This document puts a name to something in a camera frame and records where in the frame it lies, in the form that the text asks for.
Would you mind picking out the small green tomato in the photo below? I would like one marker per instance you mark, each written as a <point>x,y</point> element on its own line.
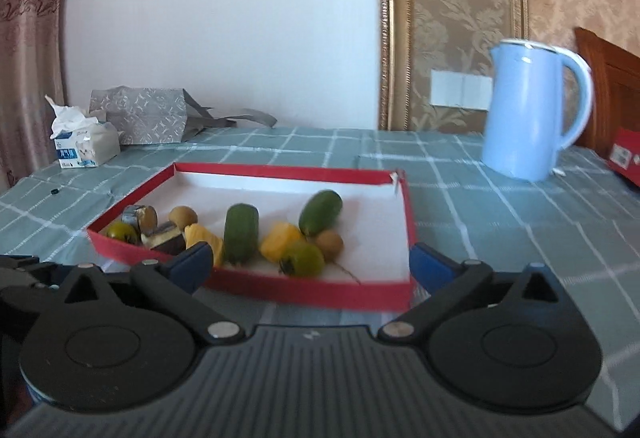
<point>302,259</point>

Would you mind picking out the large green tomato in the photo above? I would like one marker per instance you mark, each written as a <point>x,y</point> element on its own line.
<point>120,232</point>

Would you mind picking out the red cardboard box tray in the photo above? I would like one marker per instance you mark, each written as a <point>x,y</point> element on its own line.
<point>360,228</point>

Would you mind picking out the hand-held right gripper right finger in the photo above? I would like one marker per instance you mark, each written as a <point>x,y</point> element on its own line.
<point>425,263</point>

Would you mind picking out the gold wall trim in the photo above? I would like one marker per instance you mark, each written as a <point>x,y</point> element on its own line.
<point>386,18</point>

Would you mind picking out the patterned curtain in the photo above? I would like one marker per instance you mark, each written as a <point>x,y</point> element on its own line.
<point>25,68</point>

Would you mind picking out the white wall switch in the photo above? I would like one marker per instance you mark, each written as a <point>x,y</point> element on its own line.
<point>460,89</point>

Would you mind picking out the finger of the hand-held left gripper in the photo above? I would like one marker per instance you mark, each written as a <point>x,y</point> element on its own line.
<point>20,275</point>

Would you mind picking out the grey patterned paper bag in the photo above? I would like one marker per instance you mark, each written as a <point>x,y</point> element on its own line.
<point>145,116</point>

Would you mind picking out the brown longan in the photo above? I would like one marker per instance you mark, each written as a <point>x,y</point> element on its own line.
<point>329,243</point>
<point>182,215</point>

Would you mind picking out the yellow jackfruit piece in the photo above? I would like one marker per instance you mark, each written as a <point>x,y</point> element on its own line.
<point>207,235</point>
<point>280,240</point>

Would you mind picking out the short cucumber chunk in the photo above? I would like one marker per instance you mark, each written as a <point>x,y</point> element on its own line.
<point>241,233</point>

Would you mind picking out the tapered cucumber piece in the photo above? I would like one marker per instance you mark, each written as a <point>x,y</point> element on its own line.
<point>320,213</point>

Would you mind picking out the green checked tablecloth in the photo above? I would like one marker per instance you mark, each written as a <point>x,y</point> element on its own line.
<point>500,228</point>

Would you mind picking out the wooden headboard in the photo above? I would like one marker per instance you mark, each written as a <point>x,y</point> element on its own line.
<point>615,83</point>

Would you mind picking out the tissue pack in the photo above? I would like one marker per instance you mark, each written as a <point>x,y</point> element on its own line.
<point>95,148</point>

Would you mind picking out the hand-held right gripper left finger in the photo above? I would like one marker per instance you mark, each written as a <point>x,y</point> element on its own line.
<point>192,263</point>

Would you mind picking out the red box with label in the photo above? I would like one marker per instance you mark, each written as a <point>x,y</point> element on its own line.
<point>627,153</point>

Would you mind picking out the light blue electric kettle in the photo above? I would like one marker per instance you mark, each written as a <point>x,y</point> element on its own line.
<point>525,118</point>

